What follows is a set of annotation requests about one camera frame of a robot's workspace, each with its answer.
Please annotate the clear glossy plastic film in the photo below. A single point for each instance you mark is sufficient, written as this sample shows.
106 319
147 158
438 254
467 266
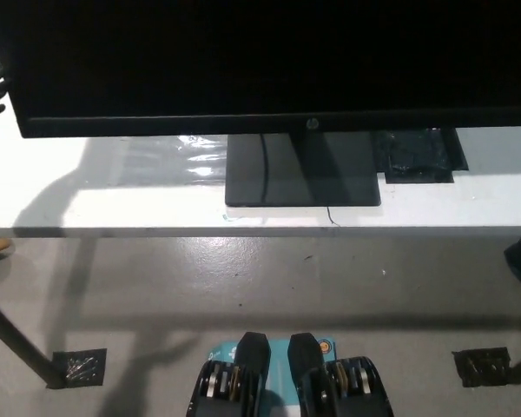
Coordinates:
199 160

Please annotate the black floor tape patch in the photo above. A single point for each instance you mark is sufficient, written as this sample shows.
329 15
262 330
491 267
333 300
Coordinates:
482 367
78 368

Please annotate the black tape patch on table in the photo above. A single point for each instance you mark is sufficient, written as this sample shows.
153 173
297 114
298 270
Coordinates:
417 154

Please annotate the black HP monitor with stand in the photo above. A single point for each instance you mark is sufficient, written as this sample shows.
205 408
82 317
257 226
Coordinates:
243 65

